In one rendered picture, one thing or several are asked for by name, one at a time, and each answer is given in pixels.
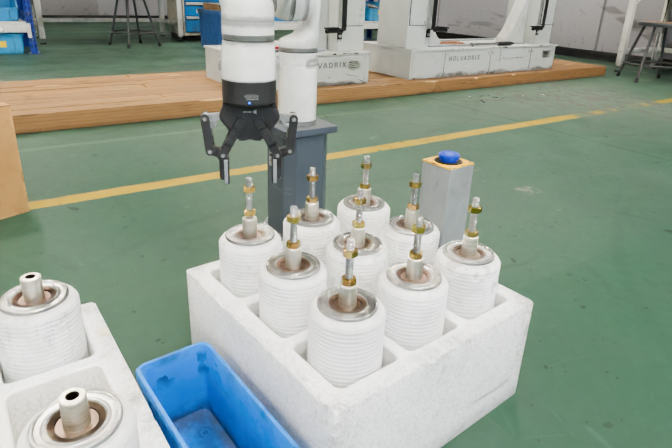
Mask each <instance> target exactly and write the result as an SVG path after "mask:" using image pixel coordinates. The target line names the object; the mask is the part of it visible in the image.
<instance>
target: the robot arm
mask: <svg viewBox="0 0 672 448"><path fill-rule="evenodd" d="M321 1H322V0H219V3H220V6H221V18H222V19H221V28H222V48H221V55H220V56H219V57H218V59H217V64H218V70H221V80H222V108H221V110H220V112H213V113H209V112H207V111H204V112H202V114H201V117H200V122H201V128H202V134H203V140H204V145H205V151H206V154H207V155H209V156H215V157H217V158H218V159H219V168H220V178H221V180H225V184H230V167H229V156H228V154H229V152H230V150H231V148H232V147H233V145H234V143H235V141H236V139H239V141H245V140H249V139H251V140H255V141H261V140H262V139H264V141H265V143H266V144H267V146H268V147H269V149H270V151H271V153H272V155H273V156H272V183H277V179H280V178H281V160H282V158H283V157H284V156H287V155H292V154H293V153H294V148H295V140H296V133H297V127H307V126H312V125H315V124H316V105H317V61H318V41H319V25H320V12H321ZM274 15H275V17H277V18H278V19H281V20H286V21H303V22H302V25H301V27H300V28H299V29H298V30H297V31H295V32H294V33H292V34H289V35H287V36H284V37H282V38H280V39H279V59H278V58H277V57H276V52H275V42H274ZM276 71H279V82H278V109H277V107H276ZM218 120H221V121H222V123H223V124H224V125H225V126H226V128H227V129H228V130H229V131H228V133H227V135H226V137H225V140H224V142H223V144H222V146H221V147H218V146H215V143H214V137H213V131H212V128H215V127H216V122H217V121H218ZM278 121H279V123H280V124H281V125H283V126H284V128H287V133H286V141H285V145H284V146H281V147H279V146H278V144H277V142H276V140H275V137H274V135H273V133H272V132H271V130H272V129H273V127H274V126H275V125H276V123H277V122H278Z"/></svg>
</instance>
